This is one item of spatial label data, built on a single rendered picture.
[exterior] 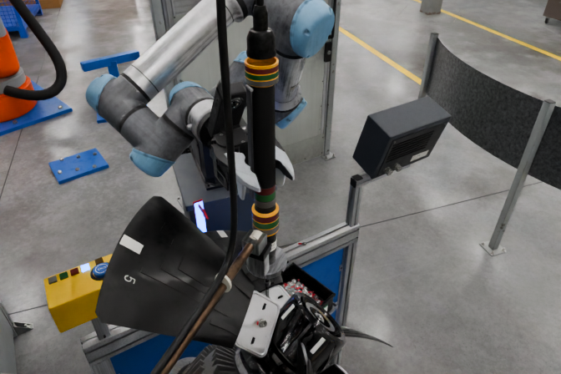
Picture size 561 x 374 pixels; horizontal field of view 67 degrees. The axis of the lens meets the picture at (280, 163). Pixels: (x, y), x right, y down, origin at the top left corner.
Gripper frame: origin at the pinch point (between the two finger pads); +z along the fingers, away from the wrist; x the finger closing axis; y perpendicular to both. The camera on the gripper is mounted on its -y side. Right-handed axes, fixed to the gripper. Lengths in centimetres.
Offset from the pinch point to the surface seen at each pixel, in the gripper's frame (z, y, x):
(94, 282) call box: -36, 43, 27
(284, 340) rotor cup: 7.7, 27.1, 2.5
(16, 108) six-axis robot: -371, 137, 50
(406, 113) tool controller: -38, 26, -69
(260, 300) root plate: 1.6, 23.2, 3.6
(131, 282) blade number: -1.1, 10.6, 21.5
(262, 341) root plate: 6.2, 27.0, 5.7
